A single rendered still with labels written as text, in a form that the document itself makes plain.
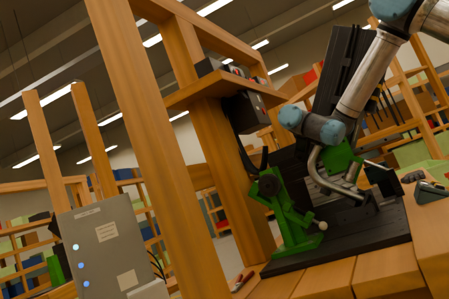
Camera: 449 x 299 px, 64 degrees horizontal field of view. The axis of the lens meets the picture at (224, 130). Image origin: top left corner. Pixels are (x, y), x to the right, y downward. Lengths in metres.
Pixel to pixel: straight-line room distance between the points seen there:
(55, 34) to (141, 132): 5.41
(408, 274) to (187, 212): 0.51
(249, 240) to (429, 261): 0.66
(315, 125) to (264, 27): 7.94
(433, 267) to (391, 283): 0.09
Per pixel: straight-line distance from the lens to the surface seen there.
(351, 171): 1.37
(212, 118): 1.31
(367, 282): 0.85
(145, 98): 0.99
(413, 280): 0.84
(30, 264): 9.06
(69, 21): 6.21
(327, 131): 1.07
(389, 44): 1.16
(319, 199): 1.44
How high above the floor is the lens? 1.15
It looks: 9 degrees up
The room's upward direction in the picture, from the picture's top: 21 degrees counter-clockwise
